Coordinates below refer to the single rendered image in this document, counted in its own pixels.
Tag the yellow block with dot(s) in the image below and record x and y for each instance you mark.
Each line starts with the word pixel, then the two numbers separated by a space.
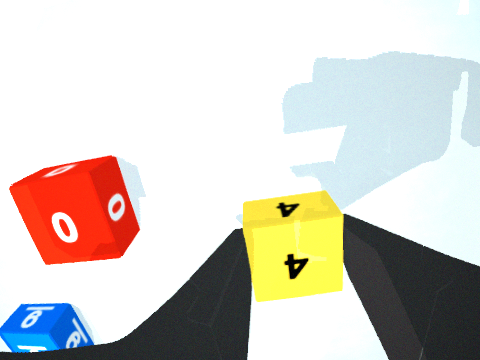
pixel 294 245

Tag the blue block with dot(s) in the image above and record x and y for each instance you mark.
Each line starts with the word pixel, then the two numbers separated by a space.
pixel 42 327

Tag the red block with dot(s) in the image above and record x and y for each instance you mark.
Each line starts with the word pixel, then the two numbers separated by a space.
pixel 77 211

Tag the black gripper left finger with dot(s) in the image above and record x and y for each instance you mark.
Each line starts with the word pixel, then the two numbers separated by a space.
pixel 207 319

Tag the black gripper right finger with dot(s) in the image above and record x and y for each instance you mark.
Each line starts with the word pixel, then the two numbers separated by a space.
pixel 423 304

